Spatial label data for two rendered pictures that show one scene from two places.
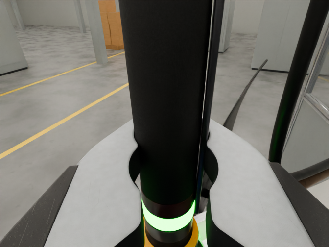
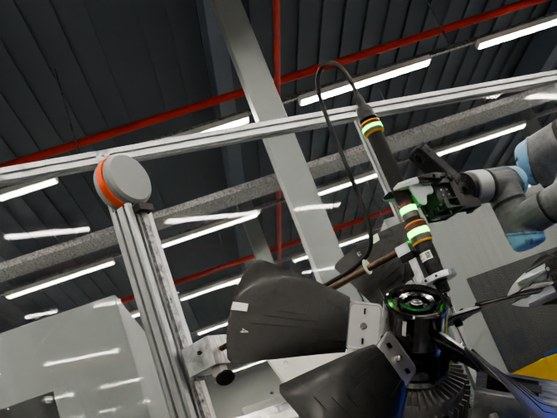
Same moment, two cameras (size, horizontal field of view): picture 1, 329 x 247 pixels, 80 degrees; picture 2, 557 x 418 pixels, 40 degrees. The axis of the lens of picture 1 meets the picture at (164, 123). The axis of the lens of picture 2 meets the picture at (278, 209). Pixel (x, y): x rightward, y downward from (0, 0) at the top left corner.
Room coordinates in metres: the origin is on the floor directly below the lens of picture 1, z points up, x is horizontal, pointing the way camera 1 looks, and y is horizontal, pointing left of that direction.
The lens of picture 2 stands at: (1.11, 1.11, 0.98)
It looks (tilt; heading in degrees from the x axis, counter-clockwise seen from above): 20 degrees up; 236
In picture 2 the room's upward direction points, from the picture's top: 21 degrees counter-clockwise
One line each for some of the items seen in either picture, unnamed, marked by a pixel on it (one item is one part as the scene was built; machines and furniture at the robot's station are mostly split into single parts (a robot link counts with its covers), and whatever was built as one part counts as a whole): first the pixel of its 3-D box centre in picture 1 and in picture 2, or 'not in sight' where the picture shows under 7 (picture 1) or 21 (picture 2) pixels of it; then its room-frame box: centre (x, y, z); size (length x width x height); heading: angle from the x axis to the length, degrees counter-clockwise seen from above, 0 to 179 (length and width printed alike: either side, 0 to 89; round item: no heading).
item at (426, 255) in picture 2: not in sight; (399, 189); (0.08, 0.00, 1.46); 0.04 x 0.04 x 0.46
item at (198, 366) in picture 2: not in sight; (205, 357); (0.34, -0.57, 1.35); 0.10 x 0.07 x 0.08; 114
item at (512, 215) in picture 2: not in sight; (525, 220); (-0.20, 0.02, 1.34); 0.11 x 0.08 x 0.11; 106
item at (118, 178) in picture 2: not in sight; (123, 182); (0.38, -0.66, 1.88); 0.17 x 0.15 x 0.16; 169
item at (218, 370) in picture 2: not in sight; (224, 374); (0.33, -0.54, 1.29); 0.05 x 0.04 x 0.05; 114
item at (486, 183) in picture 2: not in sight; (473, 187); (-0.12, 0.00, 1.44); 0.08 x 0.05 x 0.08; 89
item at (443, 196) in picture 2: not in sight; (448, 194); (-0.04, 0.00, 1.44); 0.12 x 0.08 x 0.09; 179
